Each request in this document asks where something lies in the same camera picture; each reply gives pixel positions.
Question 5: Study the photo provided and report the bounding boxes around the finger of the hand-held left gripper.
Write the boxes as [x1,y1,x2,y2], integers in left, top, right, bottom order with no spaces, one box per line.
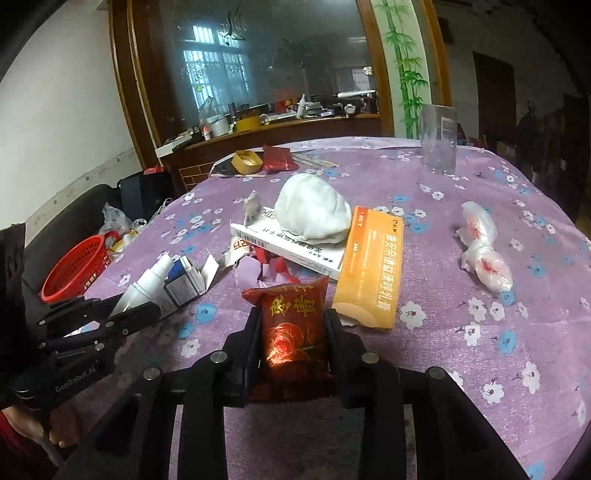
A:
[36,298,122,328]
[39,302,162,354]

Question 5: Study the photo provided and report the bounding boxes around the person's left hand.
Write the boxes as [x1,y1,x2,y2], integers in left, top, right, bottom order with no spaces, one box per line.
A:
[21,408,79,449]

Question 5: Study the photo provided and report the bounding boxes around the red plastic basket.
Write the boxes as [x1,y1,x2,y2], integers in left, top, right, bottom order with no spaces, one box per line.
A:
[41,234,113,304]

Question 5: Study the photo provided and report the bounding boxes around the orange medicine box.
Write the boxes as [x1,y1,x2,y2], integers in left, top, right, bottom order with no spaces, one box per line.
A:
[332,206,405,331]

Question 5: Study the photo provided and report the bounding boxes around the white book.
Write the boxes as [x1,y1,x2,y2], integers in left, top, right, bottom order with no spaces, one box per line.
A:
[230,208,347,280]

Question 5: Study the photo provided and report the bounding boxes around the small grey crumpled wrapper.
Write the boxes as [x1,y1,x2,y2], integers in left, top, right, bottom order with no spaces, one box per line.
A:
[243,190,264,227]

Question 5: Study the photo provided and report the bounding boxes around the torn pink paper scraps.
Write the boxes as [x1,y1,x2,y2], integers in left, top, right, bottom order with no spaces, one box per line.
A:
[223,237,302,294]

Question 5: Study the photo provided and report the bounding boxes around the dark red pouch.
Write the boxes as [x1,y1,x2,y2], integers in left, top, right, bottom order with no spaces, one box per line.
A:
[262,145,299,174]

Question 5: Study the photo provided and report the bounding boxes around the yellow round tin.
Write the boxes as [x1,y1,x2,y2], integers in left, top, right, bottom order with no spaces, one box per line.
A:
[231,150,264,175]

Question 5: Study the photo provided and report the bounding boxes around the dark wooden door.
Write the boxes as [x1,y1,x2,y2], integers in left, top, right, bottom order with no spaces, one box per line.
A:
[473,51,516,142]

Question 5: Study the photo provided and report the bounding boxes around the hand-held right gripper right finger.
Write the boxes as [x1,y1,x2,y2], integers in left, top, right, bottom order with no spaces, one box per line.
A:
[323,308,532,480]

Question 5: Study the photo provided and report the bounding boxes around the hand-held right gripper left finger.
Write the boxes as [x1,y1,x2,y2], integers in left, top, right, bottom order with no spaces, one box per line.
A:
[69,307,264,480]

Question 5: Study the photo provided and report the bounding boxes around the bamboo painted panel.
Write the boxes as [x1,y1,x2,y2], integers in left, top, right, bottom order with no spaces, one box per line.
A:
[372,0,437,140]

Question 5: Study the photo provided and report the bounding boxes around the red snack packet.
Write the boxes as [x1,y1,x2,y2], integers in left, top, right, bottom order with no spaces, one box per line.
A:
[241,276,335,398]

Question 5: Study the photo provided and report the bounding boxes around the wooden glass partition cabinet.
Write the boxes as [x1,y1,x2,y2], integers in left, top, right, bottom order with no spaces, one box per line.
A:
[108,0,454,195]

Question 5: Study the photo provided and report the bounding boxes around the clear glass mug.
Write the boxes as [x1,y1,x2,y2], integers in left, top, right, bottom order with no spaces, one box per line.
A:
[419,104,458,175]

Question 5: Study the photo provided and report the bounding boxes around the purple floral tablecloth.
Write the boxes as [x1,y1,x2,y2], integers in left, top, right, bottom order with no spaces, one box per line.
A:
[60,136,591,480]

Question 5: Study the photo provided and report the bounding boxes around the clear plastic bag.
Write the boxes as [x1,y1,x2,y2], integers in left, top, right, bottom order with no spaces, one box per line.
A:
[456,201,514,292]
[99,203,139,237]

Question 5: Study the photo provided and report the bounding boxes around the white spray bottle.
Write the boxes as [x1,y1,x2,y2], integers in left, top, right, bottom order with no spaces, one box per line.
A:
[111,253,174,319]

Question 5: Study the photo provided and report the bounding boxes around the white crumpled bag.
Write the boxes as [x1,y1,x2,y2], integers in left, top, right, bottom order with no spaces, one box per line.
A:
[274,174,352,245]

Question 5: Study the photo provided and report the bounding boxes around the small blue white box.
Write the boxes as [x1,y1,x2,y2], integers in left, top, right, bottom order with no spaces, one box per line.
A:
[161,256,206,309]

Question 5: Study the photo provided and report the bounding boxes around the black bag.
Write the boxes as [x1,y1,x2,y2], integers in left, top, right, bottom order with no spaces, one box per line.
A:
[117,171,174,223]

